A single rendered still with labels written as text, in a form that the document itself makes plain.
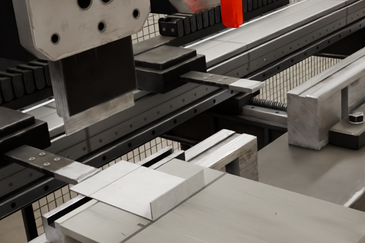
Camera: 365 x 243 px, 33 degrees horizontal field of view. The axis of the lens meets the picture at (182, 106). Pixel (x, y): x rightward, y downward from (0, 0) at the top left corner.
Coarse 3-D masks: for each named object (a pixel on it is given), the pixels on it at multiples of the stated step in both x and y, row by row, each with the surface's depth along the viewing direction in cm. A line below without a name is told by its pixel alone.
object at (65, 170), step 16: (0, 112) 86; (16, 112) 85; (0, 128) 80; (16, 128) 82; (32, 128) 83; (0, 144) 79; (16, 144) 81; (32, 144) 83; (48, 144) 85; (0, 160) 79; (16, 160) 78; (32, 160) 77; (48, 160) 76; (64, 160) 76; (64, 176) 72; (80, 176) 71
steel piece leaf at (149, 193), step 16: (128, 176) 71; (144, 176) 70; (160, 176) 70; (176, 176) 70; (192, 176) 65; (96, 192) 68; (112, 192) 67; (128, 192) 67; (144, 192) 67; (160, 192) 66; (176, 192) 63; (192, 192) 65; (128, 208) 64; (144, 208) 63; (160, 208) 62
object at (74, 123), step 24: (96, 48) 63; (120, 48) 66; (72, 72) 61; (96, 72) 64; (120, 72) 66; (72, 96) 62; (96, 96) 64; (120, 96) 67; (72, 120) 64; (96, 120) 66
